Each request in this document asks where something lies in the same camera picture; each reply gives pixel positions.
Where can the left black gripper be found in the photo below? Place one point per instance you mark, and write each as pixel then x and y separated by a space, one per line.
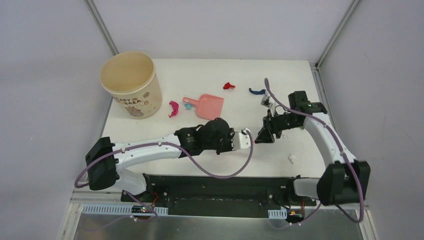
pixel 228 141

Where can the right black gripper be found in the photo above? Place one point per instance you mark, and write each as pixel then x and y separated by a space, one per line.
pixel 269 128

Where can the pink plastic dustpan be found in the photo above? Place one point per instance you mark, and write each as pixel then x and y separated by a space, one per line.
pixel 207 107

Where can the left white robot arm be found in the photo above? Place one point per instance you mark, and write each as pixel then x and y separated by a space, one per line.
pixel 108 161

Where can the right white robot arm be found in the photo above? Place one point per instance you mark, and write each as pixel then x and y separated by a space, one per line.
pixel 345 179

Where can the white paper scrap right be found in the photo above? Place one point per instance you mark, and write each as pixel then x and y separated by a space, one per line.
pixel 292 159

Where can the light blue paper scrap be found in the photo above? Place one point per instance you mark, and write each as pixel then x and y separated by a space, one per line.
pixel 188 106

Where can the long blue paper scrap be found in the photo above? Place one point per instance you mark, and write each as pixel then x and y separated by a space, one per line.
pixel 257 92

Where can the red paper scrap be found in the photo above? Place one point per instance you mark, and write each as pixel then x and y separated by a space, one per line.
pixel 228 86

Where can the magenta paper scrap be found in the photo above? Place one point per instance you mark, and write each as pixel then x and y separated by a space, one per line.
pixel 175 109

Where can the beige paper bucket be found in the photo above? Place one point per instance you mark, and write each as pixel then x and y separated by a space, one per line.
pixel 130 78

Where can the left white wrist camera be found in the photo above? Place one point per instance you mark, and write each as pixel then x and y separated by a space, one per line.
pixel 241 139

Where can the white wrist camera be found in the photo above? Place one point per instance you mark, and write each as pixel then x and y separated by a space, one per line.
pixel 268 102
pixel 241 139

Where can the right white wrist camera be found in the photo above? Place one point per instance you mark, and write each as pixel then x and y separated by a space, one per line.
pixel 268 102

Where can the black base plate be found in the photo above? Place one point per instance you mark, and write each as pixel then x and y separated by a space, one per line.
pixel 221 209

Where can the aluminium front rail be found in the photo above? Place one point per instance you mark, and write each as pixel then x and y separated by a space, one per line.
pixel 173 191

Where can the right aluminium frame post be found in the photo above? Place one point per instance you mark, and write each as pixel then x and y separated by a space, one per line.
pixel 337 32

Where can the aluminium frame post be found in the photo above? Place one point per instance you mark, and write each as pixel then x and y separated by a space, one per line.
pixel 337 32
pixel 98 20

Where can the left aluminium frame post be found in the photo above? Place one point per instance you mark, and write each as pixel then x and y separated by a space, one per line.
pixel 98 20

